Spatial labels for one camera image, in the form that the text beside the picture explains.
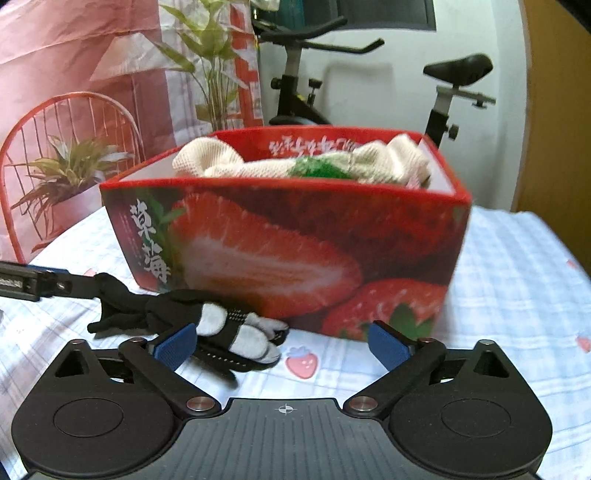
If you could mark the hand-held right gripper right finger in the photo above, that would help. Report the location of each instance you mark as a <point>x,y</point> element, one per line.
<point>388,347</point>

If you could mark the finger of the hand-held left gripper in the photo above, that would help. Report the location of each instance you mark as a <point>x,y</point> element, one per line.
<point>69,282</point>

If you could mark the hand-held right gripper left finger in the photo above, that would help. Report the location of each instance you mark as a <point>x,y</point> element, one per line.
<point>175,347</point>

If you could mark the black glove with grey pads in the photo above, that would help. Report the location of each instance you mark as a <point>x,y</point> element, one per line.
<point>171,309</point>

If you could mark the red strawberry cardboard box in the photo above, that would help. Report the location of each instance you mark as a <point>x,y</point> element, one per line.
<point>286,258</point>

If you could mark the cream knit sock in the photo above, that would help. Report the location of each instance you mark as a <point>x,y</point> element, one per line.
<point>203,154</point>

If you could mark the cream sock with green patch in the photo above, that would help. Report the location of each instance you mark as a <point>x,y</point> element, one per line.
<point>397,161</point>

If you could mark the plaid strawberry-print sheet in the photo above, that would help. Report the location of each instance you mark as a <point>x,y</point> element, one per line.
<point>508,300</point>

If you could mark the black exercise bike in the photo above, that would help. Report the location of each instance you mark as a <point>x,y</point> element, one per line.
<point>295,97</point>

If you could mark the wooden door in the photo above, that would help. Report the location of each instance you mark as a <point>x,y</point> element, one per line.
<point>554,115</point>

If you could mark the dark window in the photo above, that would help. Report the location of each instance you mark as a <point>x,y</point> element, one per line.
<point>388,14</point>

